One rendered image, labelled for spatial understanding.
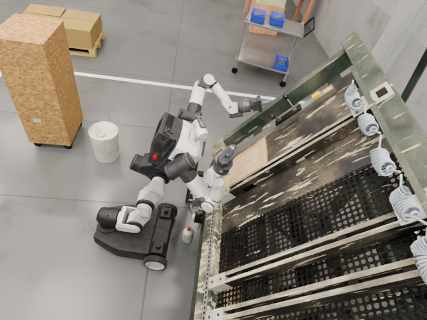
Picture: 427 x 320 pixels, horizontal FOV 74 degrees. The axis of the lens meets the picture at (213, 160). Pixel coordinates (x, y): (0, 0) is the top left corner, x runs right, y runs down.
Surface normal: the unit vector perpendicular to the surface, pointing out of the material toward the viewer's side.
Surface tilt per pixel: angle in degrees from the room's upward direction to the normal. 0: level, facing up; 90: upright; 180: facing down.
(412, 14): 90
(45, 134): 90
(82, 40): 90
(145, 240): 0
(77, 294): 0
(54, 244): 0
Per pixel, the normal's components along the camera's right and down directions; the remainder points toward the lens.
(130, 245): 0.17, -0.68
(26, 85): 0.03, 0.73
